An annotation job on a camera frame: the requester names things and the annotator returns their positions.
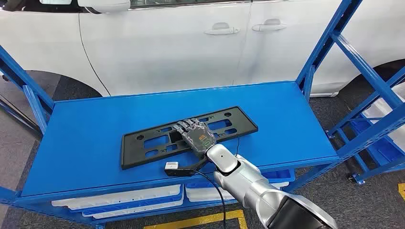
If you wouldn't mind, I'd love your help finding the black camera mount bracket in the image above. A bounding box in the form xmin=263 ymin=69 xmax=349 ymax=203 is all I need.
xmin=164 ymin=157 xmax=210 ymax=177

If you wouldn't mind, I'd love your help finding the blue metal shelf rack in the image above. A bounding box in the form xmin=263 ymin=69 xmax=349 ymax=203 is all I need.
xmin=326 ymin=66 xmax=405 ymax=186
xmin=0 ymin=0 xmax=405 ymax=229

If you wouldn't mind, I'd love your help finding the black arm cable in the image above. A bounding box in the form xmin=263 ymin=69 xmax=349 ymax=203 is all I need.
xmin=193 ymin=170 xmax=227 ymax=229

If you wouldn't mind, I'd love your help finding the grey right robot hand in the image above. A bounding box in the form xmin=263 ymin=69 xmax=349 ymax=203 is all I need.
xmin=172 ymin=117 xmax=220 ymax=158

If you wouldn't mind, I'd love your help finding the white car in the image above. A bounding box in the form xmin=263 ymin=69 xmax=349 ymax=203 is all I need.
xmin=0 ymin=0 xmax=405 ymax=98

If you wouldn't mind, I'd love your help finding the white car side mirror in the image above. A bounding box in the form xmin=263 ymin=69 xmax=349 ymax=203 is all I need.
xmin=77 ymin=0 xmax=131 ymax=14

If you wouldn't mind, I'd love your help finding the dark metal floor rail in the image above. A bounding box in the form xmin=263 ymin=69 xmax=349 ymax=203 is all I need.
xmin=0 ymin=94 xmax=43 ymax=140

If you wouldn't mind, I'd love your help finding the white car door handle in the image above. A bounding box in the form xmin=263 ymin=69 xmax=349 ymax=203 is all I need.
xmin=251 ymin=18 xmax=288 ymax=32
xmin=204 ymin=22 xmax=241 ymax=35

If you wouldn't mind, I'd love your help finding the black plastic bracket part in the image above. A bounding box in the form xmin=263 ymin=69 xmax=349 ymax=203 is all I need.
xmin=120 ymin=106 xmax=259 ymax=171

